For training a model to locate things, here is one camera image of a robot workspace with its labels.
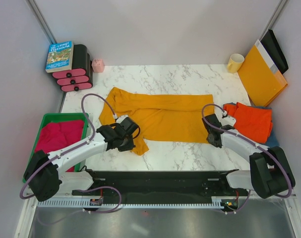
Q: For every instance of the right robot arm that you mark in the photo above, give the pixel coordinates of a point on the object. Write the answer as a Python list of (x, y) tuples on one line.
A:
[(269, 171)]

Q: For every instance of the pink crumpled t shirt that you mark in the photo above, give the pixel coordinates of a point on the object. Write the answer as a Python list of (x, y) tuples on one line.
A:
[(57, 135)]

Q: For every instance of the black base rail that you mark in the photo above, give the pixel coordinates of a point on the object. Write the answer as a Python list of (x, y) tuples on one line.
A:
[(178, 187)]

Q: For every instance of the black pink drawer unit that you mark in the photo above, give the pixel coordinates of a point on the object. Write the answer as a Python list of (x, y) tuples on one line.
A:
[(80, 77)]

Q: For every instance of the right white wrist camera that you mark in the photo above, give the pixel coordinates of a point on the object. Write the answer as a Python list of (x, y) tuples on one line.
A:
[(228, 120)]

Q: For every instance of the yellow mug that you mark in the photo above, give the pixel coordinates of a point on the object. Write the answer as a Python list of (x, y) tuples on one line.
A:
[(235, 62)]

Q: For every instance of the black folder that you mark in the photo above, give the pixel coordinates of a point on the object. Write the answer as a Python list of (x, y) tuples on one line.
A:
[(274, 50)]

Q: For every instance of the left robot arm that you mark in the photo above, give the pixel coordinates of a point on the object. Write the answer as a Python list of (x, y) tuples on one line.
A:
[(43, 174)]

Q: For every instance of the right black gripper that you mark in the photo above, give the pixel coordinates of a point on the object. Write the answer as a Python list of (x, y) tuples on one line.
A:
[(215, 145)]

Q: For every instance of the small pink cube box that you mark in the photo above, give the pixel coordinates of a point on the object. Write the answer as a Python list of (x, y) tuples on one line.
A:
[(98, 65)]

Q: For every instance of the blue treehouse book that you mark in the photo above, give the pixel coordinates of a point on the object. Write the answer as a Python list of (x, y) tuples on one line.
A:
[(59, 57)]

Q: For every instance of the white grey envelope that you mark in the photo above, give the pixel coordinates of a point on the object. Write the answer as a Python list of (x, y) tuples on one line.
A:
[(266, 57)]

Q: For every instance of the orange folded t shirt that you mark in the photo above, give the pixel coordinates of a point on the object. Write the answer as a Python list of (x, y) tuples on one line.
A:
[(252, 121)]

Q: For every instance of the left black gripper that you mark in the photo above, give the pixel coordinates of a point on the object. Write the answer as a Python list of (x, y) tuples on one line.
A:
[(129, 147)]

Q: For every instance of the yellow t shirt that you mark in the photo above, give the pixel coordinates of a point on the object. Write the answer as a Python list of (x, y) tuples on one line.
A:
[(175, 118)]

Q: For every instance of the orange padded envelope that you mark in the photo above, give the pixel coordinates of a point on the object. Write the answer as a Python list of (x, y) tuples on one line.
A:
[(261, 85)]

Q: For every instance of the blue folded t shirt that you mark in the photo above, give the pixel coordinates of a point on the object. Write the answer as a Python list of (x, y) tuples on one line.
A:
[(273, 142)]

